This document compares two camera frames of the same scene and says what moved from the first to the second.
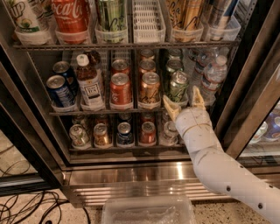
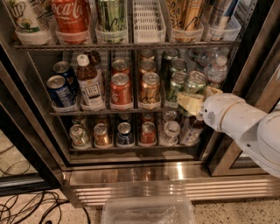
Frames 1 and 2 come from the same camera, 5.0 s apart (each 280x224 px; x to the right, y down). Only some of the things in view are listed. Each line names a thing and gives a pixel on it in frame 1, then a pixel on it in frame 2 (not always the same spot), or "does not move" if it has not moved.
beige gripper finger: [172, 108] -> [192, 101]
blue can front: [59, 92] does not move
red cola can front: [120, 92] does not move
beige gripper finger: [197, 98] -> [209, 91]
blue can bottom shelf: [124, 136] does not move
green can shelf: [178, 86] -> [196, 81]
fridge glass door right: [248, 129] does not move
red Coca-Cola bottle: [71, 19] does not move
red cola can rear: [120, 66] does not move
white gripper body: [191, 119] -> [218, 111]
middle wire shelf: [119, 112] does not move
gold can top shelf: [185, 17] does not move
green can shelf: [174, 65] -> [177, 86]
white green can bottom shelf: [79, 136] does not move
